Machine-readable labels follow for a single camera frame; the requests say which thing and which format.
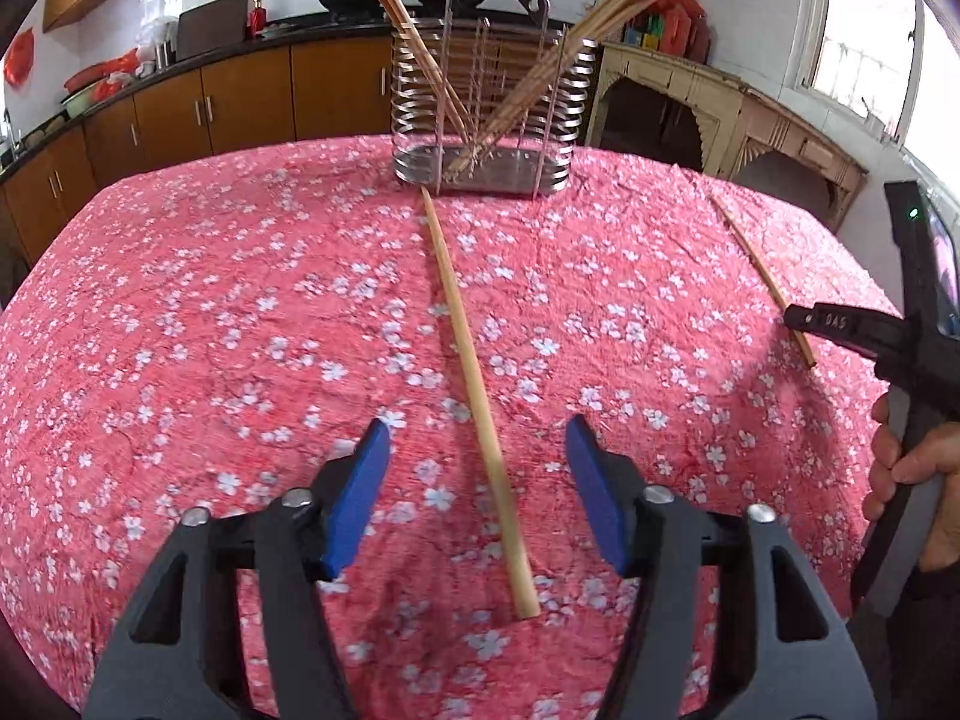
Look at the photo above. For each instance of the dark wooden cutting board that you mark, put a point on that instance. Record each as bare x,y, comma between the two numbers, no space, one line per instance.
213,26

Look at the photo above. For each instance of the black wok left burner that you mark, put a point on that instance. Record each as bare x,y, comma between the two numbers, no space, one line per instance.
352,8

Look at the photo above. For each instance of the right window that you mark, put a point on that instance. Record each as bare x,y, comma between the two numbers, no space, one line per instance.
893,65

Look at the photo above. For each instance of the red bottle on counter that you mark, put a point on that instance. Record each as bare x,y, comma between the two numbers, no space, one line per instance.
256,19

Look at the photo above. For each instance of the pink bag on wall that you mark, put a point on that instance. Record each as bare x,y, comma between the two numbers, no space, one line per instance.
18,62

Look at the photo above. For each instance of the wire metal utensil holder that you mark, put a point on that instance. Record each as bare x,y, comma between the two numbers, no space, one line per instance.
488,100

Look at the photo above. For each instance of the person's right hand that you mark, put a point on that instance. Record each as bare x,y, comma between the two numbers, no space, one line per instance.
938,456

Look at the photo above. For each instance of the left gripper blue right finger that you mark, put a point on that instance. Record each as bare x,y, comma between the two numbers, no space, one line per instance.
781,648

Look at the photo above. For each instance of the red floral tablecloth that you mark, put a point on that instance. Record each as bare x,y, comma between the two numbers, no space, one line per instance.
211,334

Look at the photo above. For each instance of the green basin on counter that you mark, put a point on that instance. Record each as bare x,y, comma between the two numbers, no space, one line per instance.
76,104

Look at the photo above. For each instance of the cream painted wooden side table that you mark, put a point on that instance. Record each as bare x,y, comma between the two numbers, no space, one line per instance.
736,122

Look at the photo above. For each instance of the red plastic bag on table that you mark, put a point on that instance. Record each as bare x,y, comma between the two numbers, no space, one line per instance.
652,20

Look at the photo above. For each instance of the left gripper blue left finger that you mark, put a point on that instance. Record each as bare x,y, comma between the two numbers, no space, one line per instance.
177,652

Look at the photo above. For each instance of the lower wooden kitchen cabinets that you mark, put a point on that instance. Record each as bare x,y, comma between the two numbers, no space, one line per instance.
320,84

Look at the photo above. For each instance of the red basin on counter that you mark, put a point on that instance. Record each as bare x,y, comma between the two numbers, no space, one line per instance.
90,74

